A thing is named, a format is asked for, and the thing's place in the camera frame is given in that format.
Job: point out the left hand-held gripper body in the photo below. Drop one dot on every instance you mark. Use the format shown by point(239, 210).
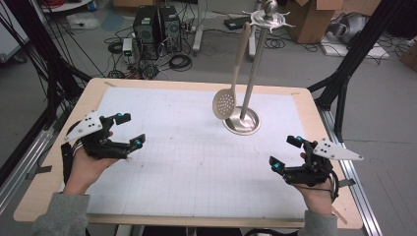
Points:
point(101, 146)

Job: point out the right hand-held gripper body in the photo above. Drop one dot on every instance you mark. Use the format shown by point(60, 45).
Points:
point(311, 173)

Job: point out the metal utensil stand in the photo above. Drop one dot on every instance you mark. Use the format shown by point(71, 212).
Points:
point(252, 75)

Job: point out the beige slotted spoon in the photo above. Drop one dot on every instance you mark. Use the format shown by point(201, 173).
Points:
point(241, 55)

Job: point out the person's right hand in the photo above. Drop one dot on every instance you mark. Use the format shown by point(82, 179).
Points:
point(318, 198)

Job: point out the person's left hand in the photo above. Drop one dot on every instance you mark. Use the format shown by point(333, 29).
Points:
point(85, 173)

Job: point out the white grid mat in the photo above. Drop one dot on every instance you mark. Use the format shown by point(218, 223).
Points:
point(183, 164)

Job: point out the small silver power supply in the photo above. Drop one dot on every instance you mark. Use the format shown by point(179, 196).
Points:
point(128, 49)

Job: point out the black computer tower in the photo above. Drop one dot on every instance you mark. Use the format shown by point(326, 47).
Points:
point(146, 29)
point(171, 29)

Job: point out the large open cardboard box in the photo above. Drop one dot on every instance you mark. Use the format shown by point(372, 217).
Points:
point(308, 23)

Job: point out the white flat board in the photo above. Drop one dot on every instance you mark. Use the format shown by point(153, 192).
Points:
point(377, 52)

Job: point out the silver grey backpack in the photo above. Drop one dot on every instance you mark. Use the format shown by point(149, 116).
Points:
point(350, 28)

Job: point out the flat black box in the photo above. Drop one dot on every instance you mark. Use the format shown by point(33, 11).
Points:
point(236, 23)

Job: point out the small cardboard box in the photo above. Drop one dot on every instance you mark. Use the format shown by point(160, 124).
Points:
point(411, 55)

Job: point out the aluminium rail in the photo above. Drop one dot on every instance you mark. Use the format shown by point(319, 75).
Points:
point(357, 193)
point(23, 167)

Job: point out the black metal frame post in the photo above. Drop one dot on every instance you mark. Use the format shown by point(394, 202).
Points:
point(54, 78)
point(357, 49)

